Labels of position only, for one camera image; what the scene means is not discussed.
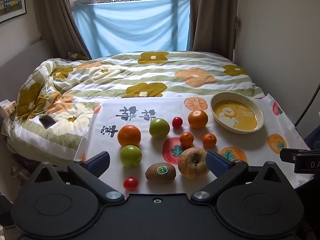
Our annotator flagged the wrinkled old brown apple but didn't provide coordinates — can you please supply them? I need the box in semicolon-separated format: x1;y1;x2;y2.
178;147;209;180

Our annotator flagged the red cherry tomato front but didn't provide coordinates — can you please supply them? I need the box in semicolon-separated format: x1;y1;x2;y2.
123;177;138;192

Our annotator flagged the red cherry tomato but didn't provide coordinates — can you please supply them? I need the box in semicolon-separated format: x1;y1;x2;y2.
123;177;138;192
172;116;183;129

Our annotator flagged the green apple front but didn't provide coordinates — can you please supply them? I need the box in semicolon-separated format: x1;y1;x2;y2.
120;145;142;167

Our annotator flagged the green apple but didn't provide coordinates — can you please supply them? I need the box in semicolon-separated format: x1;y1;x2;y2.
120;145;142;167
149;118;170;139

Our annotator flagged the large orange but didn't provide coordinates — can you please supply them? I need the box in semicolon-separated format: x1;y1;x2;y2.
117;125;141;147
188;110;208;129

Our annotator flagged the brown kiwi with sticker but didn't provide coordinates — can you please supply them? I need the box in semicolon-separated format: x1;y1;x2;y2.
145;163;176;184

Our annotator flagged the red cherry tomato back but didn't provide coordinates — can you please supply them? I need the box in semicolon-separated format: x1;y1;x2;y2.
172;116;183;129

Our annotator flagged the green apple back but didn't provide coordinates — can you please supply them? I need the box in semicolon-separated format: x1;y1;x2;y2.
149;118;170;139

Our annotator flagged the cream bowl yellow duck print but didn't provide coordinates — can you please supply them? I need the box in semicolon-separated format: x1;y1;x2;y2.
210;92;264;134

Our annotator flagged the black smartphone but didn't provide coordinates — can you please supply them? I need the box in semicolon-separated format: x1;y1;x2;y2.
39;115;56;129

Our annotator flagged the floral striped quilt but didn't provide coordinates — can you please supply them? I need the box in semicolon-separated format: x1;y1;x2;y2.
2;51;264;165

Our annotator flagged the white fruit print tablecloth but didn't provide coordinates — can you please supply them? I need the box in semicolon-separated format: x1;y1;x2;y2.
85;96;312;194

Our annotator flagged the small patterned box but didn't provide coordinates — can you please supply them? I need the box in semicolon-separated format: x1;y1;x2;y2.
0;99;17;120

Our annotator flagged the light blue window cloth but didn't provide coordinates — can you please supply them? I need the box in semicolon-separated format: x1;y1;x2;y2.
74;0;190;59

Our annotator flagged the brown left curtain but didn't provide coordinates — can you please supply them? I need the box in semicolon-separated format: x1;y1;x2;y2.
33;0;91;59

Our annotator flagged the brown curtain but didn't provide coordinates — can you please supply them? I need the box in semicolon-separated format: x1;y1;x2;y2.
33;0;91;59
189;0;238;60

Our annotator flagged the brown right curtain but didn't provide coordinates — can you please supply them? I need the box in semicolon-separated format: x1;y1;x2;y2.
189;0;238;60

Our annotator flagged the black cable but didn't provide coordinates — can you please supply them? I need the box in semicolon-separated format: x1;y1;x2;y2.
293;82;320;127

